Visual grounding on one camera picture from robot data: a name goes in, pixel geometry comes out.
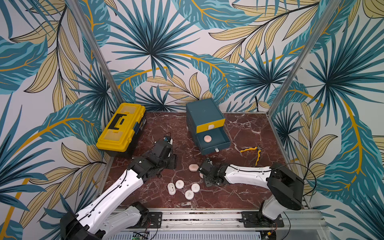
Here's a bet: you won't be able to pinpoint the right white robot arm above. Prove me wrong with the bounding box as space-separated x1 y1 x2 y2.
198 161 304 221

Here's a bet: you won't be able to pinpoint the teal drawer cabinet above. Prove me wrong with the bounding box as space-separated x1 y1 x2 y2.
186 98 225 145

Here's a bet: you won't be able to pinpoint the white round case upper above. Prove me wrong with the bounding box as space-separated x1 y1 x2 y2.
175 180 185 190

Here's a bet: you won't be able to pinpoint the yellow handled pliers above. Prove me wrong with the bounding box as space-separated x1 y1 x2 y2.
240 147 263 167

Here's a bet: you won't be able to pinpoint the right aluminium frame post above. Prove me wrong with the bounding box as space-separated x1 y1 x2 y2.
267 0 341 118

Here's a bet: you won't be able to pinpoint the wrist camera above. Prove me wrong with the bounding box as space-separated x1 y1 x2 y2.
201 160 214 172
163 135 173 146

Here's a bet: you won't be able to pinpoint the white round case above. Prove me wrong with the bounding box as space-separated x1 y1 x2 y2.
185 190 195 200
191 183 201 193
175 180 185 190

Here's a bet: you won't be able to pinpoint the yellow black toolbox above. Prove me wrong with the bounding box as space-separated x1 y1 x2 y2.
96 103 147 159

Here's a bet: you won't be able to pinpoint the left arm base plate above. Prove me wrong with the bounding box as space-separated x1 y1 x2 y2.
130 212 163 230

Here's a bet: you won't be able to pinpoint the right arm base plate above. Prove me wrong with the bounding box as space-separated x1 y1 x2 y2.
239 211 285 229

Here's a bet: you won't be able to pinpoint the left aluminium frame post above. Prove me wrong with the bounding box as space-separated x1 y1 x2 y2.
68 0 124 106

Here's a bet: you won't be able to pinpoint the teal drawer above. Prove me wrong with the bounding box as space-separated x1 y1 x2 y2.
196 127 231 155

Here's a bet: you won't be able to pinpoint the white round case right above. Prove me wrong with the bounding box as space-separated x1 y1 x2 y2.
191 183 201 193

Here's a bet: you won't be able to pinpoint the white round case lower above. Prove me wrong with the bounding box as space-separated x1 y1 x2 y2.
185 190 195 200

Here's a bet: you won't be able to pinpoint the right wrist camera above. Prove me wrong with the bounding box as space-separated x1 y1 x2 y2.
201 160 214 172

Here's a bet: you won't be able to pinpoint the white oval earphone case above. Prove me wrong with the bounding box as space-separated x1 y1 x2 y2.
167 183 177 196

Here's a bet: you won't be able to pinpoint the yellow top drawer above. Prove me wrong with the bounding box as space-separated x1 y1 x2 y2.
196 118 226 133

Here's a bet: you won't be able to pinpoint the aluminium frame post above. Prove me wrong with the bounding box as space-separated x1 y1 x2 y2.
68 0 124 106
267 0 341 118

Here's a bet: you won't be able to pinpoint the pink round case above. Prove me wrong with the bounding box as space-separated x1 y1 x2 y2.
204 135 212 143

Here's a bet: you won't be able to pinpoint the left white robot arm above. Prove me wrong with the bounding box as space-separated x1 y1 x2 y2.
60 136 177 240

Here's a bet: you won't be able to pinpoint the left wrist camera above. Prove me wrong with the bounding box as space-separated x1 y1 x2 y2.
163 135 173 146

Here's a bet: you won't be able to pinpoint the aluminium front rail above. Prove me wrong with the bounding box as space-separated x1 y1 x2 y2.
113 209 331 240

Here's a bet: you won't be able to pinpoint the pink oval earphone case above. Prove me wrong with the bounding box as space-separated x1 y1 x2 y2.
189 164 199 172

